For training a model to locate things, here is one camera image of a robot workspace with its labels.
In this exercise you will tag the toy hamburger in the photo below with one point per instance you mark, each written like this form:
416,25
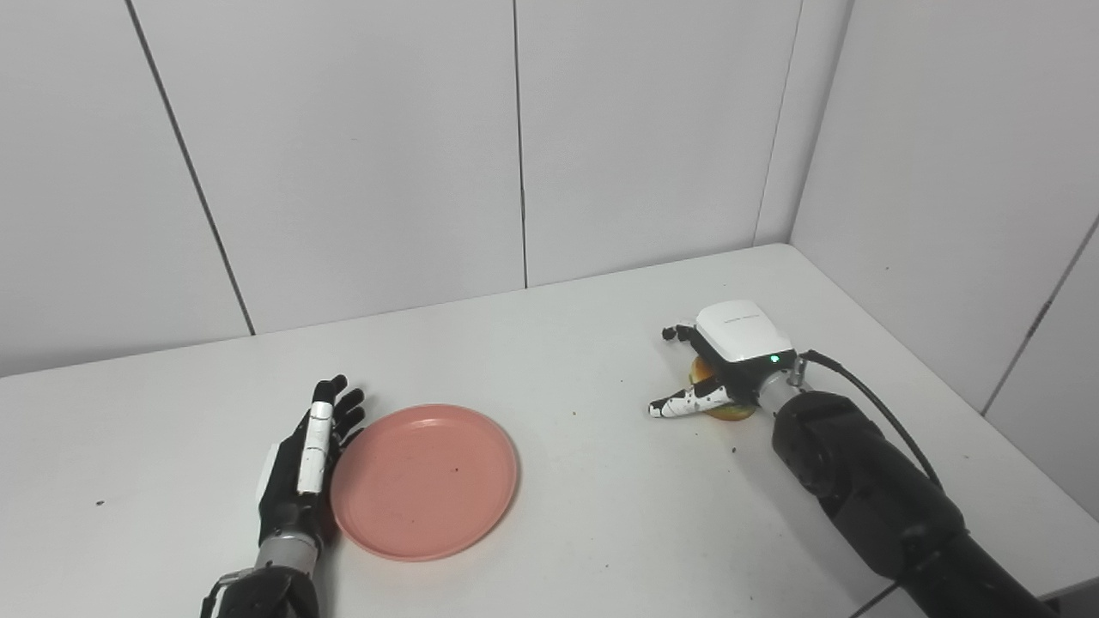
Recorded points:
734,414

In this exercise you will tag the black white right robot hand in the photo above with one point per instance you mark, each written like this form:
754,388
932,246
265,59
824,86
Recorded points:
738,339

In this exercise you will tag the pink round plate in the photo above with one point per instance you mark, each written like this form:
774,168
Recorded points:
425,481

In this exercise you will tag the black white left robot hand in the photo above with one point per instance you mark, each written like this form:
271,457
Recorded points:
283,498

